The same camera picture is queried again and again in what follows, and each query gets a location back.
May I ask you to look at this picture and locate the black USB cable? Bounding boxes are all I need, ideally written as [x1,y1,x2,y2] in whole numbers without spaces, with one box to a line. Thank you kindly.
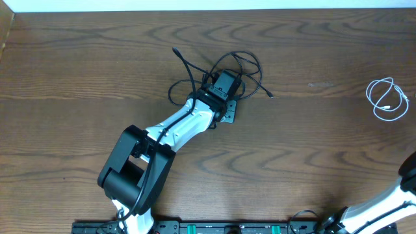
[167,50,274,107]

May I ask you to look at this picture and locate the white USB cable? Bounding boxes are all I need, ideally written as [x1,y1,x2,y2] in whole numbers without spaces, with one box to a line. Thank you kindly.
[365,77,410,122]

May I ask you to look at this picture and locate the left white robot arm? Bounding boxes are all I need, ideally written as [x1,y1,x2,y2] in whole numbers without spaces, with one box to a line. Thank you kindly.
[96,70,242,233]

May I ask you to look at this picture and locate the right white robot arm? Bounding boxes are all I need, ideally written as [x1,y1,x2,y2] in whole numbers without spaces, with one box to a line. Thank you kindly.
[319,153,415,233]

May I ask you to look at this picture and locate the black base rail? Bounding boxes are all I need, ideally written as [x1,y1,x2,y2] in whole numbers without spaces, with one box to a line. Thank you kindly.
[71,219,399,234]

